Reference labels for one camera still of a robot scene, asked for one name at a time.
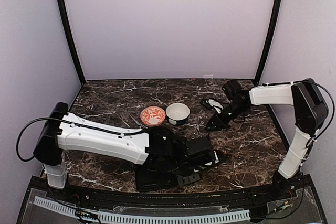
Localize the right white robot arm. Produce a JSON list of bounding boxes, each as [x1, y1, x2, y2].
[[201, 78, 329, 179]]

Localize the left black frame post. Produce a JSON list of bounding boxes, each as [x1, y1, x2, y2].
[[57, 0, 86, 85]]

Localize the black front rail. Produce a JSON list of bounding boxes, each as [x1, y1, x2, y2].
[[64, 185, 273, 207]]

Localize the white slotted cable duct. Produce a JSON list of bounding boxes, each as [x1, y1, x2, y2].
[[33, 196, 250, 223]]

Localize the black frame post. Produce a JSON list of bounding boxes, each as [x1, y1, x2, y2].
[[254, 0, 281, 84], [57, 0, 86, 85]]

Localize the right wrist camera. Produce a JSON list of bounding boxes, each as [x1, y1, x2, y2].
[[222, 80, 243, 101]]

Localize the orange patterned bowl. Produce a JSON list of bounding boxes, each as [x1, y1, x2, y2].
[[140, 106, 166, 127]]

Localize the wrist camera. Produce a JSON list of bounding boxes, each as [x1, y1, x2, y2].
[[186, 137, 219, 170], [222, 80, 243, 101]]

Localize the white and blue bowl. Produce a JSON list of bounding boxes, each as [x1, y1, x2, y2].
[[165, 103, 190, 126]]

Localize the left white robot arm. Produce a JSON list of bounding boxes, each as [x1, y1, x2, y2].
[[33, 102, 150, 201]]

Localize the silver thinning scissors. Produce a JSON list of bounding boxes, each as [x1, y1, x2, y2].
[[191, 115, 203, 140]]

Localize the black zippered tool case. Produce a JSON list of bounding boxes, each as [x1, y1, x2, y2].
[[134, 166, 201, 193]]

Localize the right black frame post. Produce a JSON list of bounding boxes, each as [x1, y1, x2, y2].
[[254, 0, 281, 84]]

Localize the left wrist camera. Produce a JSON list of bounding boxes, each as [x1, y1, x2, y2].
[[186, 137, 219, 170]]

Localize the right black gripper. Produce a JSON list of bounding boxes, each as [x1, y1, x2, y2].
[[205, 101, 249, 131]]

